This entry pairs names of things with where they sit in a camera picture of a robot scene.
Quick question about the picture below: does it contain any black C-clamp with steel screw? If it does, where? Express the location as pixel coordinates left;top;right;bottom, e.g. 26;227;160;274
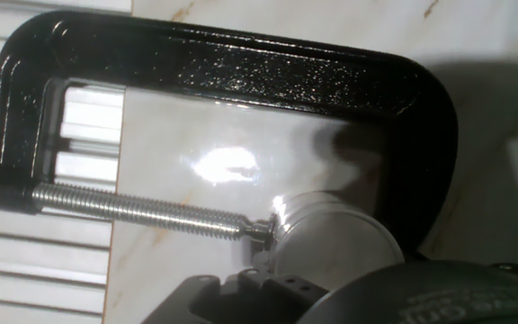
0;9;460;257

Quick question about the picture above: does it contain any marble pattern board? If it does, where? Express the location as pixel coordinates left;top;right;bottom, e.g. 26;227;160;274
102;0;518;324

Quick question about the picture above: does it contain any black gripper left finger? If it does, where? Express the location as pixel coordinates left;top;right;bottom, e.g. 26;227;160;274
140;267;330;324

